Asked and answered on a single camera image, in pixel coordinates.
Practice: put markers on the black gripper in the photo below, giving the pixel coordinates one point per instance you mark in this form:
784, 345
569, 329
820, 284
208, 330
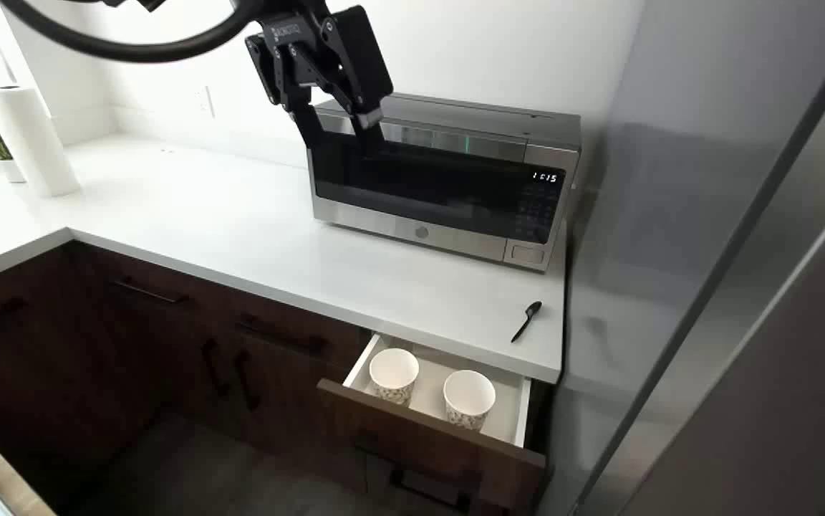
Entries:
332, 52

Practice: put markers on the patterned paper cup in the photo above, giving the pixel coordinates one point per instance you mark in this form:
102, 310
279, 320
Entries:
393, 367
468, 390

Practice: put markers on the wood-front drawer white inside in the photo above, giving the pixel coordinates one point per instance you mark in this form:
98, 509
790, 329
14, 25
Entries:
415, 446

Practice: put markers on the stainless steel microwave oven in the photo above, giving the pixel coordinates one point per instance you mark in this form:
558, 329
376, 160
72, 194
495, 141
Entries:
430, 190

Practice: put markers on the black pen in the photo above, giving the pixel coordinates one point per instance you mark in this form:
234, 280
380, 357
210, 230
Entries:
525, 323

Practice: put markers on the white paper towel roll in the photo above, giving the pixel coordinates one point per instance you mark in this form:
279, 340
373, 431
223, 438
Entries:
36, 138

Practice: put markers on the white plant pot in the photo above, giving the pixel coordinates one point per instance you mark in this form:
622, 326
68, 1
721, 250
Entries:
14, 170

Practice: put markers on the dark wood base cabinet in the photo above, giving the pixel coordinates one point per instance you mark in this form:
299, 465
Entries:
69, 375

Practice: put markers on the grey stainless refrigerator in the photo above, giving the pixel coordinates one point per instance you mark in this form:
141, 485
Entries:
701, 287

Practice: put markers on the wooden robot cart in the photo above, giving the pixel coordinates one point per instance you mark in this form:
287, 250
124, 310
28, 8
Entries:
1, 478

